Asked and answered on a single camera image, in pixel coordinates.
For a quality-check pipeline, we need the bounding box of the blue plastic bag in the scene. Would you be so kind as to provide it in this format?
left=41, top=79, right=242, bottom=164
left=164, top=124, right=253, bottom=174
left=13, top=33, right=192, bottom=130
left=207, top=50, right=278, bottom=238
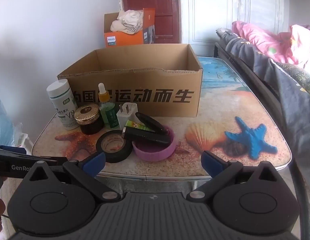
left=0, top=87, right=22, bottom=147

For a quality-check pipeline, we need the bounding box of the green dropper bottle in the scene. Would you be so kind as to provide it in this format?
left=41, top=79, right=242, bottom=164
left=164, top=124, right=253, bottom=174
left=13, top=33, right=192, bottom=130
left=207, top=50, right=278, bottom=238
left=98, top=83, right=119, bottom=128

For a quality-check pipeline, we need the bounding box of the red wooden door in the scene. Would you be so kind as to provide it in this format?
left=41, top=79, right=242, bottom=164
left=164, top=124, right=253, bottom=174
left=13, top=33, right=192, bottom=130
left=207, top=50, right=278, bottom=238
left=118, top=0, right=182, bottom=44

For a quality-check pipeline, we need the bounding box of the large brown cardboard box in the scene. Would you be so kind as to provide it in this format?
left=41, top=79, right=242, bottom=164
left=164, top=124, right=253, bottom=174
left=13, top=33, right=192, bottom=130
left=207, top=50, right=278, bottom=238
left=57, top=44, right=203, bottom=118

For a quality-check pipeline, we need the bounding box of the white charger plug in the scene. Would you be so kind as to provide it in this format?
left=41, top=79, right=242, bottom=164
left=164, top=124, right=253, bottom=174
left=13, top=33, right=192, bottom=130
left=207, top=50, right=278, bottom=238
left=116, top=103, right=138, bottom=128

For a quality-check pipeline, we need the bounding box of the pink floral blanket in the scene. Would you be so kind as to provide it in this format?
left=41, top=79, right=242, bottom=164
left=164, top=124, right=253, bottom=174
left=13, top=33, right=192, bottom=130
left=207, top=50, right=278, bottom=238
left=231, top=21, right=310, bottom=68

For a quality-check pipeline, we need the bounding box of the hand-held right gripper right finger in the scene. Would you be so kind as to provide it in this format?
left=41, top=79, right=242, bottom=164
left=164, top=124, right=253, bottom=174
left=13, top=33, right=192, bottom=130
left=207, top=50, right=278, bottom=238
left=186, top=150, right=287, bottom=204

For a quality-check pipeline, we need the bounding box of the black electrical tape roll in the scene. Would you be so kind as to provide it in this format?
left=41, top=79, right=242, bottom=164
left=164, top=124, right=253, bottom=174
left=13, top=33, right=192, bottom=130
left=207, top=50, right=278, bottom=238
left=96, top=130, right=134, bottom=163

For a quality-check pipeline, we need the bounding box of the white pill bottle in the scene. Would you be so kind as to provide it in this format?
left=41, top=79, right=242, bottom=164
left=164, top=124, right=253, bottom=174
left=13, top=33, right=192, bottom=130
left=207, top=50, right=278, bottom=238
left=46, top=79, right=79, bottom=130

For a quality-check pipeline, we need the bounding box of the dark jar with gold lid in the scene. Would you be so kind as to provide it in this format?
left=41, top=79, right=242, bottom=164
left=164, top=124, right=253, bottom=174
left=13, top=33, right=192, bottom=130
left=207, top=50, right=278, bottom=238
left=74, top=104, right=104, bottom=135

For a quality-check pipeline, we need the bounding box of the purple round lid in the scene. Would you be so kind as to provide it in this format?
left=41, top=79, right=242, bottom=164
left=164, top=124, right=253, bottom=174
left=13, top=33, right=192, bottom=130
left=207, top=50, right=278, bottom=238
left=132, top=126, right=176, bottom=162

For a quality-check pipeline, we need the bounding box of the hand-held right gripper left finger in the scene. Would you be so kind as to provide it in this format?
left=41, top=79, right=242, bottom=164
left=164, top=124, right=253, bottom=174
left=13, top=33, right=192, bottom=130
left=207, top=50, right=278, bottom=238
left=22, top=152, right=120, bottom=204

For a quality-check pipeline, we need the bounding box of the small green yellow tube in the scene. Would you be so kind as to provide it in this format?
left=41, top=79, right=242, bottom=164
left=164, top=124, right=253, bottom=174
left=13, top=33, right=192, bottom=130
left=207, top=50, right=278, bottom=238
left=125, top=120, right=141, bottom=130

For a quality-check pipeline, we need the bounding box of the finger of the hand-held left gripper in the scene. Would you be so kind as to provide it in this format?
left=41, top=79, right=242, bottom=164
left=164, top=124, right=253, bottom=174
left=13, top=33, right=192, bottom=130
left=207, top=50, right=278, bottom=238
left=0, top=145, right=68, bottom=167

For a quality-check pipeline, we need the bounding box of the white crumpled cloth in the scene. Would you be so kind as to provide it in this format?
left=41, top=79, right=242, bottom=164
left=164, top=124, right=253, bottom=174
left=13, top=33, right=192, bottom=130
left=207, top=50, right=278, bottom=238
left=110, top=9, right=144, bottom=35

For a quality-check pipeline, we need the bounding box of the white panelled door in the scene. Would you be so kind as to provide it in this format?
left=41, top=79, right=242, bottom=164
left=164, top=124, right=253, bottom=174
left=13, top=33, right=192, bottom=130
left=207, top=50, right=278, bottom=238
left=181, top=0, right=289, bottom=57

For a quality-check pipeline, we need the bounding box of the orange cardboard box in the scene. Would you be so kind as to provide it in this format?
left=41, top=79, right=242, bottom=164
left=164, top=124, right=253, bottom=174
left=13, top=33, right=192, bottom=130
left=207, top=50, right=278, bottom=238
left=103, top=7, right=156, bottom=48

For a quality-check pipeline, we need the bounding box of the black stapler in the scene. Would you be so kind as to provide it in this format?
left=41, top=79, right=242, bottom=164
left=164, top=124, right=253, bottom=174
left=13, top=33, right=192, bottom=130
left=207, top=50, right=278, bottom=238
left=122, top=112, right=172, bottom=145

